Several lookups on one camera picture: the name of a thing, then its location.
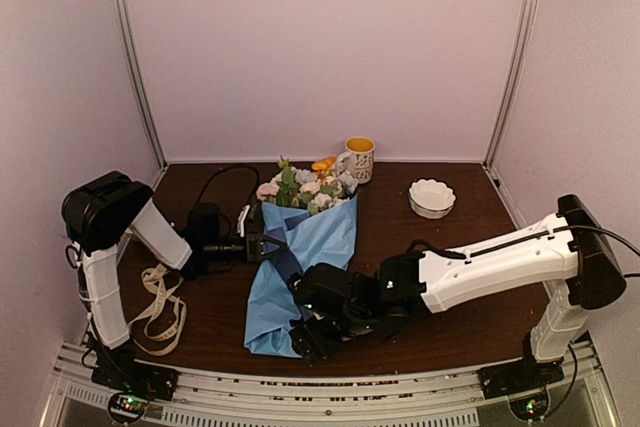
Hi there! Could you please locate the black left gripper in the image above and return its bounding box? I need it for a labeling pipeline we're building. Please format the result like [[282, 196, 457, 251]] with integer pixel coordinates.
[[204, 232, 286, 263]]

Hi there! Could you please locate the blue wrapping paper sheet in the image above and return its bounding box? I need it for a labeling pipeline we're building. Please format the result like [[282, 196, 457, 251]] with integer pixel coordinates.
[[244, 197, 358, 358]]

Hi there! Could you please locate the white flower stem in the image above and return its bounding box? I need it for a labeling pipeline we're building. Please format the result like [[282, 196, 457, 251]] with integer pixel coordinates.
[[297, 181, 335, 215]]

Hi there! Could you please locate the orange flower stem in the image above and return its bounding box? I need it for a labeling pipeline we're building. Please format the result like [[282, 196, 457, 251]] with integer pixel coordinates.
[[311, 156, 336, 178]]

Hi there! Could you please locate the cream printed ribbon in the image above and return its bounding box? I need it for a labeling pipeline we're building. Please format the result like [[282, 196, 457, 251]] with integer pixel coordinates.
[[128, 264, 187, 357]]

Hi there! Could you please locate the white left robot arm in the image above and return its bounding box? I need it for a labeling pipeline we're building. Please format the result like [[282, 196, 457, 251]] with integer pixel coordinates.
[[61, 171, 288, 349]]

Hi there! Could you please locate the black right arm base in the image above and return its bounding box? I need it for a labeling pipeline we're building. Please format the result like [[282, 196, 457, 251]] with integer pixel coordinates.
[[477, 334, 564, 400]]

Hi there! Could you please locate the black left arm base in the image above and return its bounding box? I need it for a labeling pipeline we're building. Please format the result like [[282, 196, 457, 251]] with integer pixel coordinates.
[[91, 340, 179, 401]]

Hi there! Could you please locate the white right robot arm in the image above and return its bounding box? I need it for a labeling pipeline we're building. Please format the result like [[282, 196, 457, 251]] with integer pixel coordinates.
[[288, 194, 627, 389]]

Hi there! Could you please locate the white mug yellow inside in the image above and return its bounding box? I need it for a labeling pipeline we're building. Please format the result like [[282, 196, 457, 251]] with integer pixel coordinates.
[[335, 137, 375, 185]]

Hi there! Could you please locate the white scalloped bowl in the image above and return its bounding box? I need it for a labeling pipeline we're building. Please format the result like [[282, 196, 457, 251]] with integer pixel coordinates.
[[408, 179, 456, 220]]

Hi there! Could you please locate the left circuit board with LEDs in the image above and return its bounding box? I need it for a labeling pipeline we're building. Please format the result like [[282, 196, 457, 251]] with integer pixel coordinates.
[[107, 392, 149, 423]]

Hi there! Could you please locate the circuit board with leds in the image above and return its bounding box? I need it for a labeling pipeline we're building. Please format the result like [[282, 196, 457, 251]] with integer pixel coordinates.
[[107, 392, 149, 423], [509, 397, 549, 422]]

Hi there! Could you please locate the right circuit board with LEDs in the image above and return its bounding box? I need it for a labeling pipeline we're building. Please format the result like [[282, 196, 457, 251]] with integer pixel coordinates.
[[509, 397, 549, 422]]

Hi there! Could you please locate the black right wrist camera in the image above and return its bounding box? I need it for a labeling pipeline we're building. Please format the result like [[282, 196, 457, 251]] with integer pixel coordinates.
[[290, 263, 354, 316]]

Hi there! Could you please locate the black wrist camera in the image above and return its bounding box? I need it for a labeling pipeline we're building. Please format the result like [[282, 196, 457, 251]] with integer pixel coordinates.
[[290, 263, 354, 316], [185, 201, 261, 248]]

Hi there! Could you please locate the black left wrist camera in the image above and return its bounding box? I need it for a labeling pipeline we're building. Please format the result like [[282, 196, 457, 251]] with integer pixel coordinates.
[[185, 201, 261, 248]]

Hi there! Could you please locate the aluminium front rail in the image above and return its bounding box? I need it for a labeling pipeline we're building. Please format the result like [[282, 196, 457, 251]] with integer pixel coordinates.
[[36, 341, 621, 426]]

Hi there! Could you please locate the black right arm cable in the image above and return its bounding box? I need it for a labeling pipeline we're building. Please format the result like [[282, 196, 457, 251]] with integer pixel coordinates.
[[549, 224, 640, 281]]

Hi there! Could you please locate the left aluminium frame post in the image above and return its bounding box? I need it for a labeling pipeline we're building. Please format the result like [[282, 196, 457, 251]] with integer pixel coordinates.
[[114, 0, 168, 170]]

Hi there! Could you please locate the aluminium frame post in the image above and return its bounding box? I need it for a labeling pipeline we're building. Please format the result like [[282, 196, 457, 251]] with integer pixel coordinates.
[[483, 0, 539, 171], [114, 0, 168, 170]]

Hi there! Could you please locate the right aluminium frame post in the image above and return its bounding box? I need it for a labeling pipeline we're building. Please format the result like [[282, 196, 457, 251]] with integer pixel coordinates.
[[483, 0, 539, 171]]

